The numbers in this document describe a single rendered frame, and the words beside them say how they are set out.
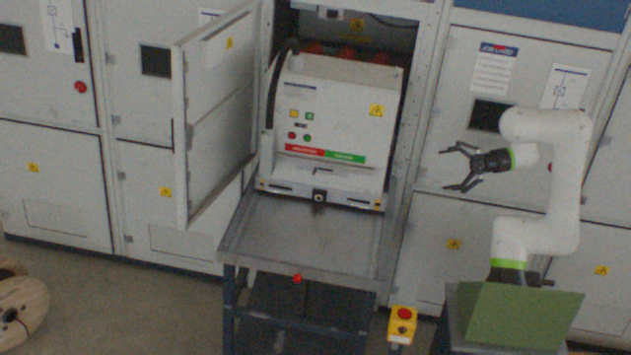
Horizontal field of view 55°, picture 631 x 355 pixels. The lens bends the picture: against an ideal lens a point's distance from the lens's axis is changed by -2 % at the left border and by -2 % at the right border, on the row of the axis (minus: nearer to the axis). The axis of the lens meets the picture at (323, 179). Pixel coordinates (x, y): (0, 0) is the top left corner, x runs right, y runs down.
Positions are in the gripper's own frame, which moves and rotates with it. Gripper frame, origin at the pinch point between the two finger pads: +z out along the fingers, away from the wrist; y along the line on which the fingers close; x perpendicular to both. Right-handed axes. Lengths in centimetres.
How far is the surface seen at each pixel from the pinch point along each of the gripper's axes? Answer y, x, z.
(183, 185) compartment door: 8, -12, 95
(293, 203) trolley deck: -8, -33, 52
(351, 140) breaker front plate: 15.0, -14.0, 30.5
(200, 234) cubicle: -27, -100, 89
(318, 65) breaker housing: 45, -18, 38
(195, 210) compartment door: -5, -32, 91
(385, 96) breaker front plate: 30.2, -0.6, 19.9
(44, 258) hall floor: -34, -139, 172
